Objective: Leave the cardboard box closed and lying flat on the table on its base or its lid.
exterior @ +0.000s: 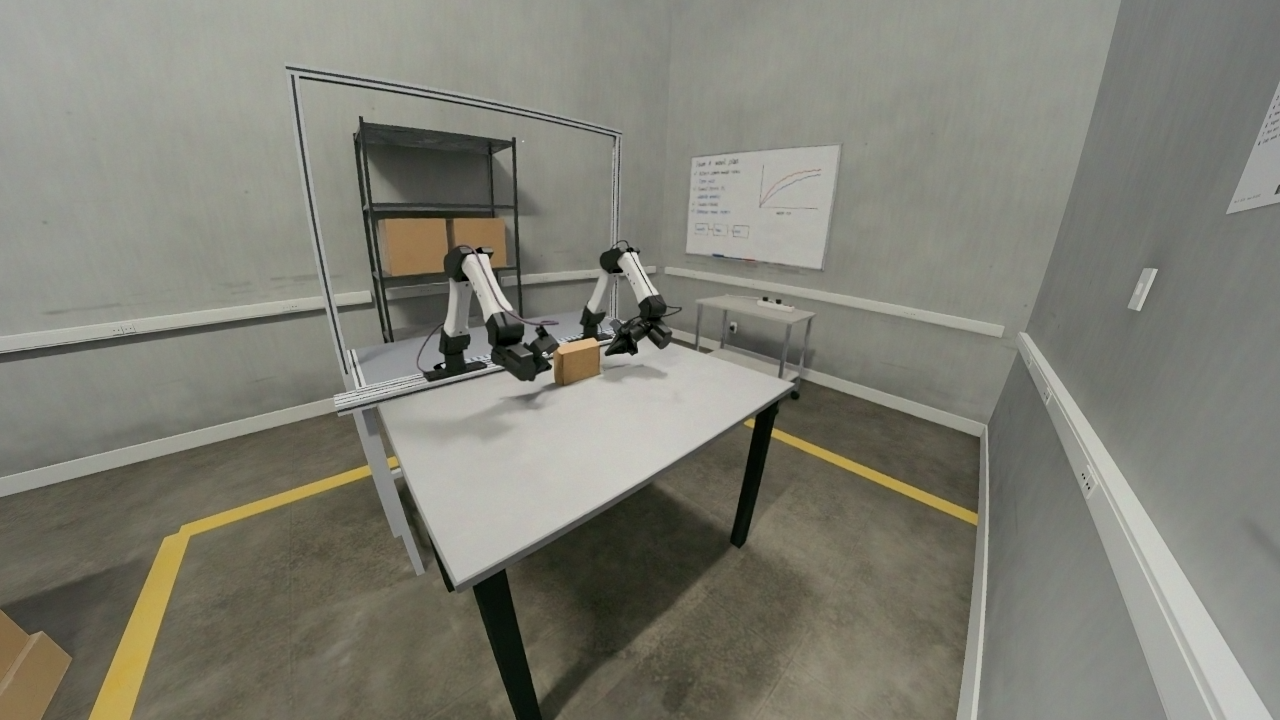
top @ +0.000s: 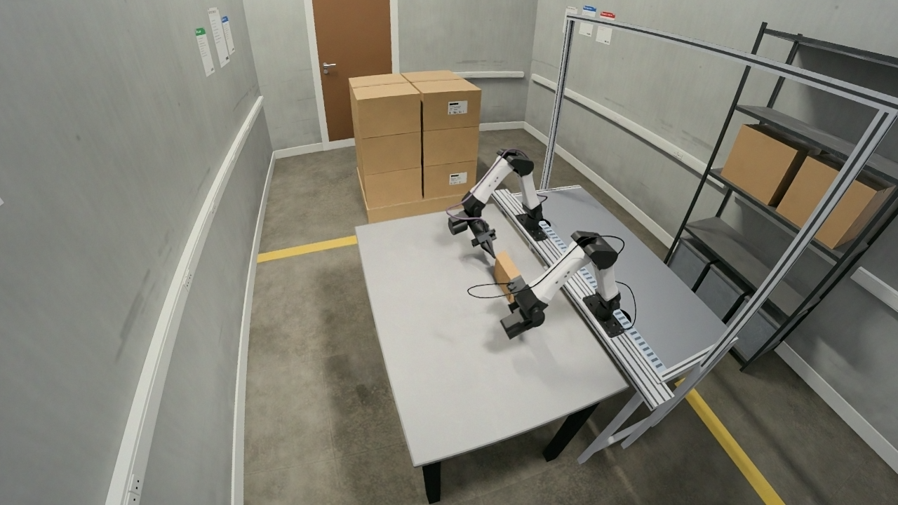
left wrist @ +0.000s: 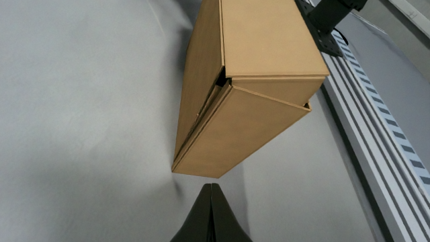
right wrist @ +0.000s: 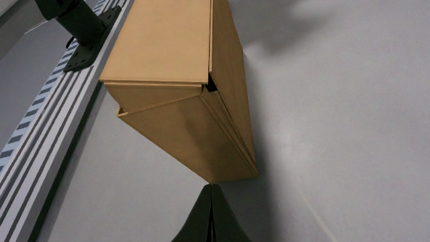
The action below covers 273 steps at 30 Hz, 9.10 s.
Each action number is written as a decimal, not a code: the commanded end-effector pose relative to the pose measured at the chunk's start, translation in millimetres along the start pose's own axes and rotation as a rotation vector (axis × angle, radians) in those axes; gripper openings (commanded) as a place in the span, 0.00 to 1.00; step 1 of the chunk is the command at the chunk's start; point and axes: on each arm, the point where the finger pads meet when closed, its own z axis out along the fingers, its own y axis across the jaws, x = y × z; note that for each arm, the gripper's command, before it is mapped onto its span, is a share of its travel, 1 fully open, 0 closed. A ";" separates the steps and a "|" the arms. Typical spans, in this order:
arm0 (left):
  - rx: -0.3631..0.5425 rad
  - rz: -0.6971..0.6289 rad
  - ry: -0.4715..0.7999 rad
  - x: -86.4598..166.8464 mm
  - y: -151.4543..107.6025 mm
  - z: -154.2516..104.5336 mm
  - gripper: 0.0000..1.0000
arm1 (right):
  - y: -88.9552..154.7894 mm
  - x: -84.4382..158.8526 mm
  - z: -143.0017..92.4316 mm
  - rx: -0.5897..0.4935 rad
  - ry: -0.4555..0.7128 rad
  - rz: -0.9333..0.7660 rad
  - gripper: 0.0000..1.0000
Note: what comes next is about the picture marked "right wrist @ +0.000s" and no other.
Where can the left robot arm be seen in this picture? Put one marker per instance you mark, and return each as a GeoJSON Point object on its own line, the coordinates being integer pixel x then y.
{"type": "Point", "coordinates": [81, 22]}

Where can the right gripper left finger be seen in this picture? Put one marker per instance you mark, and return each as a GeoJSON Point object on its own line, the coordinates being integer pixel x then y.
{"type": "Point", "coordinates": [198, 226]}

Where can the brown cardboard box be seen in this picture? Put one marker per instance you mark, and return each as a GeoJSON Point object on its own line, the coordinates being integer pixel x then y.
{"type": "Point", "coordinates": [177, 73]}

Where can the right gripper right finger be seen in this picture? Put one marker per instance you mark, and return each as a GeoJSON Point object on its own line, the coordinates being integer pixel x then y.
{"type": "Point", "coordinates": [225, 226]}

